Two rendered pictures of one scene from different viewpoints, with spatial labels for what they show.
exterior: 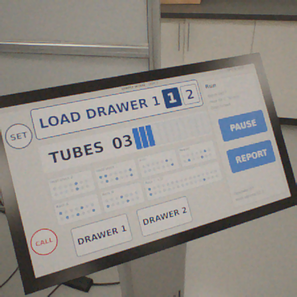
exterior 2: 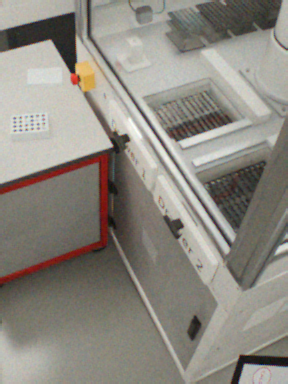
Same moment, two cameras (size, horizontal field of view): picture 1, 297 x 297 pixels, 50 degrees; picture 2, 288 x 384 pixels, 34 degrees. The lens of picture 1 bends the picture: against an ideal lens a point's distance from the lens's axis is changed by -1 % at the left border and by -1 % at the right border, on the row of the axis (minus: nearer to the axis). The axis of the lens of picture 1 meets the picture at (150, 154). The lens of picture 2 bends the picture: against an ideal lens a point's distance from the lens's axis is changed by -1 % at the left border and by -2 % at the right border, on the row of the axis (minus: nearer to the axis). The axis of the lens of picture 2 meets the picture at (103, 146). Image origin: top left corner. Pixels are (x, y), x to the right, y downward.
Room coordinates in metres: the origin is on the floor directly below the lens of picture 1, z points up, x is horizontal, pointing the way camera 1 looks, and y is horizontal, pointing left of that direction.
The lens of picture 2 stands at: (0.29, -0.20, 1.95)
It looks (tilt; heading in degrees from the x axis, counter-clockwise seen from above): 50 degrees down; 136
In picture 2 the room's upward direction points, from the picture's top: straight up
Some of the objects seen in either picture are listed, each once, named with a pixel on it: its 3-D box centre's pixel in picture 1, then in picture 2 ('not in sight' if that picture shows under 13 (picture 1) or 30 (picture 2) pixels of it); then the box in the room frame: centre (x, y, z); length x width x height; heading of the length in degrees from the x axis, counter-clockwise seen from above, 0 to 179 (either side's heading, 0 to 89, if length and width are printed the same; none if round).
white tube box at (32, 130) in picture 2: not in sight; (29, 126); (-0.66, 0.38, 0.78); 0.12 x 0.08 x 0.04; 53
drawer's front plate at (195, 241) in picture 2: not in sight; (183, 227); (-0.03, 0.39, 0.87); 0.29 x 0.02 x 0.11; 159
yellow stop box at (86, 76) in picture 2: not in sight; (84, 76); (-0.64, 0.61, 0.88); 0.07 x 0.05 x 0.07; 159
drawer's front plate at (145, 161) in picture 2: not in sight; (131, 143); (-0.32, 0.50, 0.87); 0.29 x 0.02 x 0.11; 159
